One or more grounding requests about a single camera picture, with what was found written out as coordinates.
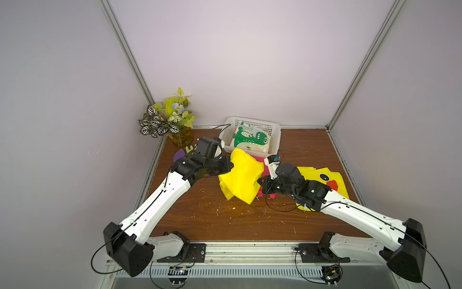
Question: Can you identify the pink raincoat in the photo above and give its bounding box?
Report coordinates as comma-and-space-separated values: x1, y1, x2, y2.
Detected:
253, 156, 270, 199

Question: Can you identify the plain yellow raincoat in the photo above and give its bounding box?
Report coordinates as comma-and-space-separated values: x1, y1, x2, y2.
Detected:
218, 149, 264, 204

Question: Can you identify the dinosaur print raincoat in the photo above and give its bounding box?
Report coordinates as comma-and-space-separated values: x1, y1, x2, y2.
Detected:
231, 122, 271, 153

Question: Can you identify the white plastic basket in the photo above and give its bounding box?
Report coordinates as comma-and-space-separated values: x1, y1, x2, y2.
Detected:
220, 116, 281, 158

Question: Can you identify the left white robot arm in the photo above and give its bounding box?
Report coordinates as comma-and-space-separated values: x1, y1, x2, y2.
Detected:
103, 137, 233, 277

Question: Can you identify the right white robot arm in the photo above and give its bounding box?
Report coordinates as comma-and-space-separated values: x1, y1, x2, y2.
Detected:
257, 155, 427, 283

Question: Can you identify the yellow duck folded raincoat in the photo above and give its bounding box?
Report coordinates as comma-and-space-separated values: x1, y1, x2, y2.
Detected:
297, 167, 350, 199

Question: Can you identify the green toy rake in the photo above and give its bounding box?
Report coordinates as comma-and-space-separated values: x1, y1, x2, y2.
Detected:
184, 144, 197, 154

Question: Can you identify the purple toy shovel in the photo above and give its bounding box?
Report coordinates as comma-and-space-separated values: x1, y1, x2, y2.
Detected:
173, 148, 186, 162

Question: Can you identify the artificial plant in vase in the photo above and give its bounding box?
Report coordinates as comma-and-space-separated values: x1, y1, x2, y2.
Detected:
138, 88, 196, 148

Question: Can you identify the right controller board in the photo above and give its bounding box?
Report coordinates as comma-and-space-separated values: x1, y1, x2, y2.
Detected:
321, 264, 343, 287

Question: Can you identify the controller board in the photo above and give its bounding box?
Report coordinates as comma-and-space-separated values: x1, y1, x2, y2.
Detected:
167, 266, 190, 289
321, 264, 343, 287

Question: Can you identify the left controller board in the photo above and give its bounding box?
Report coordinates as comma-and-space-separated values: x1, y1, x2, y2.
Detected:
167, 266, 190, 289

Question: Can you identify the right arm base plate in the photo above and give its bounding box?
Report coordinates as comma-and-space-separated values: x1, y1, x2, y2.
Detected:
296, 243, 351, 264

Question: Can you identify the aluminium front rail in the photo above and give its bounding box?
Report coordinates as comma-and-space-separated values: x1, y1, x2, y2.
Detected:
97, 241, 398, 289

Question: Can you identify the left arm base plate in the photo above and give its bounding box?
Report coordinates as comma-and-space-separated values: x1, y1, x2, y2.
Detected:
156, 243, 206, 263

